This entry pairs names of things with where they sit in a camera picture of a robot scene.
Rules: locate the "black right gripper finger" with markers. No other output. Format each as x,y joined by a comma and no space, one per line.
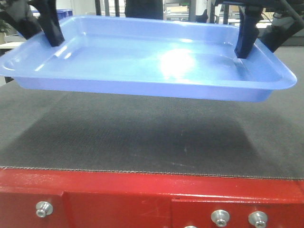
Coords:
248,31

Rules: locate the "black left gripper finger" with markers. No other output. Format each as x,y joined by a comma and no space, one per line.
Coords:
48,21

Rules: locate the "blue plastic tray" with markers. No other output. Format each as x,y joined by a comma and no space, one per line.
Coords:
129,56

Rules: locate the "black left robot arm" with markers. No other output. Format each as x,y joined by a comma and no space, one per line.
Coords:
29,17

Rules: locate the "silver bolt right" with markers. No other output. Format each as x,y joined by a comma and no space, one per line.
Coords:
258,219

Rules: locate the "silver bolt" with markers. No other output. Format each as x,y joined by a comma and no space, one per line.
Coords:
258,219
43,209
220,218

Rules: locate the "silver bolt middle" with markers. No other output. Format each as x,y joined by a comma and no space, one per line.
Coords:
220,218

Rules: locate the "silver bolt left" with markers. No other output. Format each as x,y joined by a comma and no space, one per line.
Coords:
43,209

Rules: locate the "red metal cart frame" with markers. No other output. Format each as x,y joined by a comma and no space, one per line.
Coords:
137,200

